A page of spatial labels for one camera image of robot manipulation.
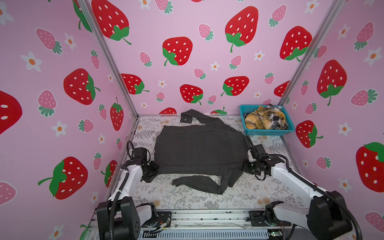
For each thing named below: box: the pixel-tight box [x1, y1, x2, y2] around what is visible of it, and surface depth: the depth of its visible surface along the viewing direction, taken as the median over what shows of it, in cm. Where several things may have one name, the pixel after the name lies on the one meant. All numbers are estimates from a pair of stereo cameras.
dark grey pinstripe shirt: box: [154, 109, 250, 195], surface depth 101 cm
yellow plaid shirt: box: [244, 106, 287, 130], surface depth 106 cm
